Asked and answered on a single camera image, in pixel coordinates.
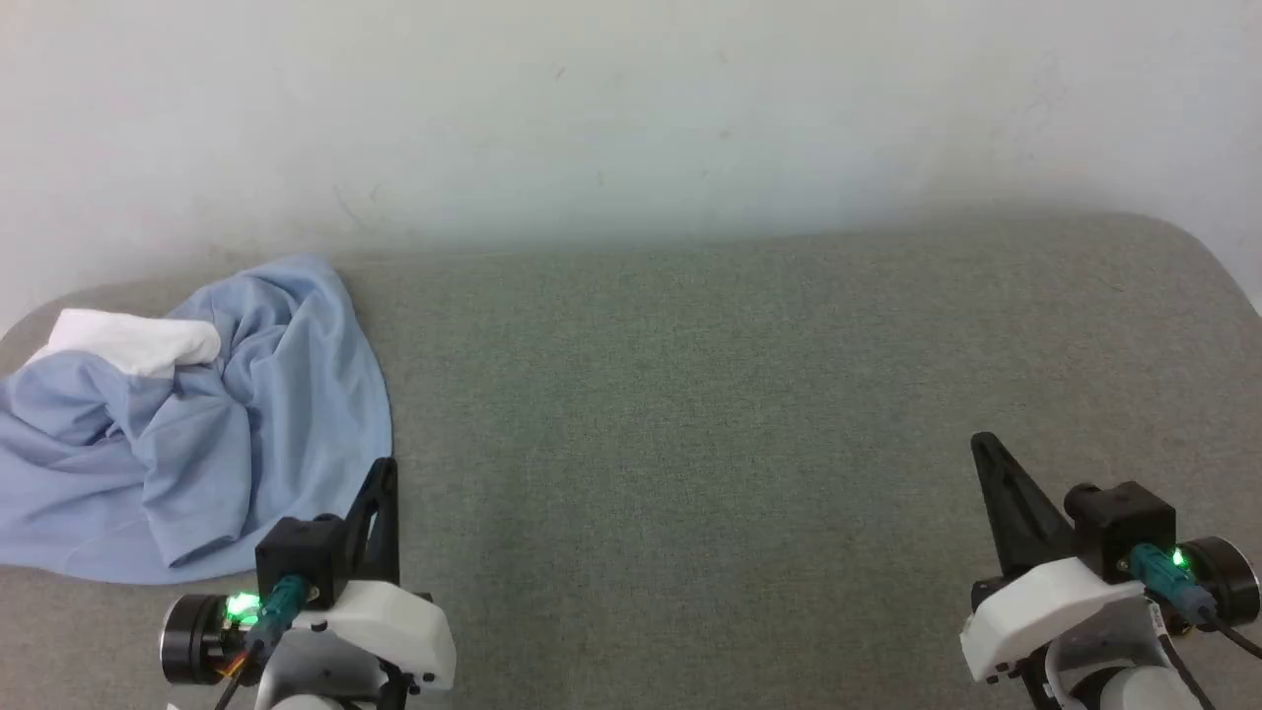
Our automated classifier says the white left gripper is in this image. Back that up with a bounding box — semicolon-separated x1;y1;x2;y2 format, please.
286;457;457;692

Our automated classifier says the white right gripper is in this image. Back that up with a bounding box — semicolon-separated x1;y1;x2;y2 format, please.
960;431;1148;684

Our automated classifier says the light blue shirt white sleeve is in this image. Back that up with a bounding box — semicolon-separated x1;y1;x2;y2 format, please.
0;254;393;586

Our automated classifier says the grey fabric sofa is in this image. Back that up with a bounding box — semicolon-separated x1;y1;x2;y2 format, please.
0;212;1262;710

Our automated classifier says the teal left cable connector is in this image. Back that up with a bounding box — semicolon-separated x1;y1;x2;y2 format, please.
245;576;313;644

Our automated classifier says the teal cable connector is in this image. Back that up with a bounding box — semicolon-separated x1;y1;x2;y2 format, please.
245;576;313;644
1128;543;1220;624

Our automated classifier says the teal right cable connector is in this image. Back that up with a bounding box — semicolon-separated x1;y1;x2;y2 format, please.
1128;543;1220;624

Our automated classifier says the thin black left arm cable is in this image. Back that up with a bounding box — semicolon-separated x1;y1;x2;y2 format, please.
212;641;269;710

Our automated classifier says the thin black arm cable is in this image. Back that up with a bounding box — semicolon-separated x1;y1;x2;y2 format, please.
1154;606;1262;710
212;641;269;710

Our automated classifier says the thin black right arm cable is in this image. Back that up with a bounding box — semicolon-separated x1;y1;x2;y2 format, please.
1154;606;1262;710

